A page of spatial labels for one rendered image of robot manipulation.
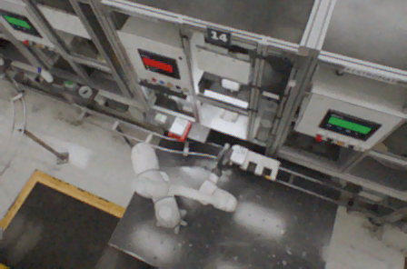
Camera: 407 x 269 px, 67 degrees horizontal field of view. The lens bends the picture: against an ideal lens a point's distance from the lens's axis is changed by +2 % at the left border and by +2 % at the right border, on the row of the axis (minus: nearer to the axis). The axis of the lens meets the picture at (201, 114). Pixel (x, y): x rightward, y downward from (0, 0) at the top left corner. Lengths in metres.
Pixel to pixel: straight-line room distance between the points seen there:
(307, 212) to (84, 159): 2.35
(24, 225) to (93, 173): 0.80
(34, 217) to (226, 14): 2.86
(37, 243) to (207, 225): 1.81
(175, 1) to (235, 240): 1.69
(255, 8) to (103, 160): 2.50
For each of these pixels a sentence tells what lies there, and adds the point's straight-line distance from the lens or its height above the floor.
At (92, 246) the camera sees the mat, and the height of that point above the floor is 0.01.
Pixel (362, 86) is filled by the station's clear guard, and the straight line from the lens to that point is 1.56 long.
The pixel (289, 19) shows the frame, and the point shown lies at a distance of 1.56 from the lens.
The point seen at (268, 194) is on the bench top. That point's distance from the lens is 2.51.
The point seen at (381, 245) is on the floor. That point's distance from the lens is 3.41.
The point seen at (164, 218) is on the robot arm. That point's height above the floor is 0.95.
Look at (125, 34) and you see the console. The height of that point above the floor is 1.82.
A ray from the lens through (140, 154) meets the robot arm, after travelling 1.76.
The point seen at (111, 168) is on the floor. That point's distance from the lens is 3.48.
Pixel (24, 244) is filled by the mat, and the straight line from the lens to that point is 3.67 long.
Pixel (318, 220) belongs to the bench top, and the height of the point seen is 0.68.
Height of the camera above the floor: 3.11
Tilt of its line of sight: 62 degrees down
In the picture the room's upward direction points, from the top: 9 degrees counter-clockwise
